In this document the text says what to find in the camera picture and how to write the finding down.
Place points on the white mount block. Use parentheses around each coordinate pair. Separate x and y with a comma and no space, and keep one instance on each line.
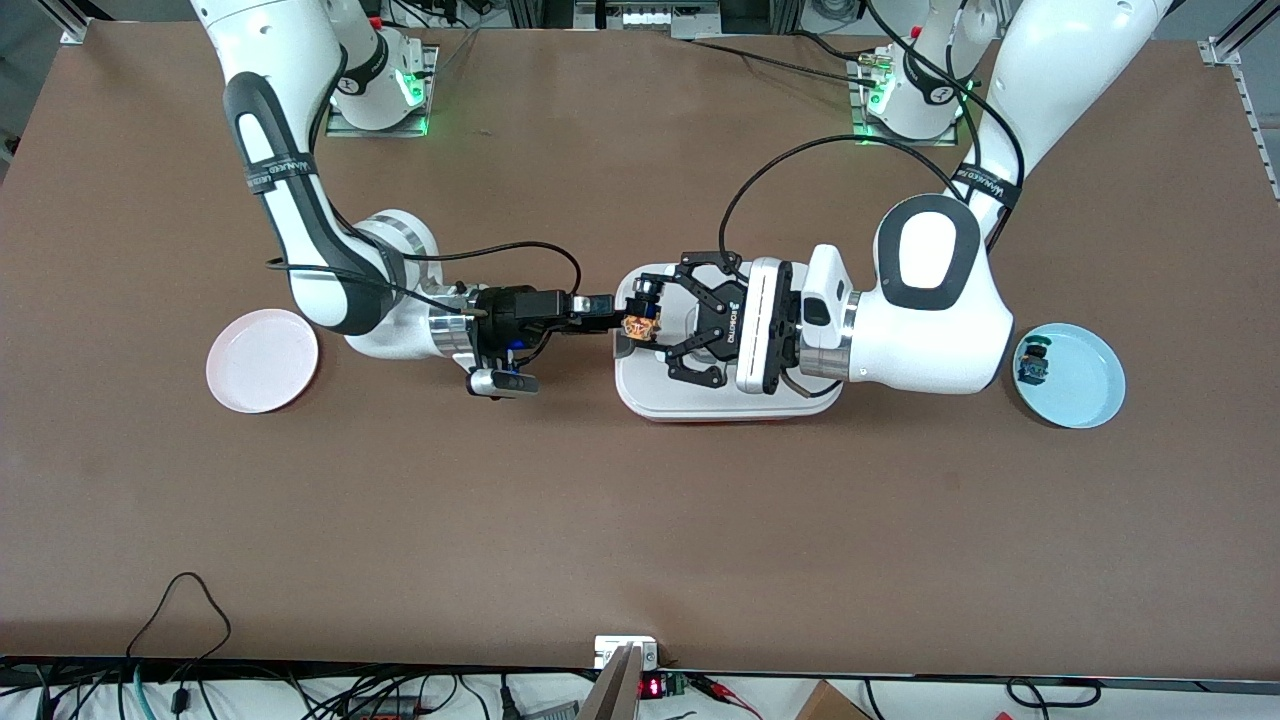
(610,648)

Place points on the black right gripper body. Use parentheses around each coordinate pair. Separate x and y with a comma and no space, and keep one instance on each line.
(507,311)

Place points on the black plug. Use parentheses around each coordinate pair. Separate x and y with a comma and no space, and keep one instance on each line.
(510,700)

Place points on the small blue black component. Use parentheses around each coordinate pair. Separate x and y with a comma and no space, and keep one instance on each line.
(1032,370)

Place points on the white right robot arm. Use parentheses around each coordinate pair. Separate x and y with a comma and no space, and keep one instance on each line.
(300,60)

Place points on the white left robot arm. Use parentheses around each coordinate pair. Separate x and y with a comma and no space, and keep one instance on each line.
(930,330)

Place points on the pink round plate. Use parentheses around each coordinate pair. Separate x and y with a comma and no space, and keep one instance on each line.
(262,362)

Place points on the grey camera beam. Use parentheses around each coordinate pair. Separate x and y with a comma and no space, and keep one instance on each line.
(612,695)

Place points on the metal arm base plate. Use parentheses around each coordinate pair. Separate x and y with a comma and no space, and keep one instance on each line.
(380,132)
(900,142)

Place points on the orange black push switch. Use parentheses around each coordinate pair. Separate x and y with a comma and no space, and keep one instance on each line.
(640,328)

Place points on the brown cardboard box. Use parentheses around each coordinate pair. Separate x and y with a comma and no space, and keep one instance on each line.
(830,705)

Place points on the light blue round plate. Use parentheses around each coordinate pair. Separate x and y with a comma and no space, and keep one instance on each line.
(1085,380)

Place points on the white power strip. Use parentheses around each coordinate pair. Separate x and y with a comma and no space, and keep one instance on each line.
(670,18)

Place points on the black power strip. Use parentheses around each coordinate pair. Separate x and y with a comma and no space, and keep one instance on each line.
(385,712)

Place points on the red clip leads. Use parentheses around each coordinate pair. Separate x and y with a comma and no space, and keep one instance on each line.
(715,688)

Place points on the white lunch box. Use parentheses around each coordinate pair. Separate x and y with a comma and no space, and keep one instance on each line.
(700,405)

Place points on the red digit display board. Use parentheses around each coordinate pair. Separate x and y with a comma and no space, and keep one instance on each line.
(652,687)

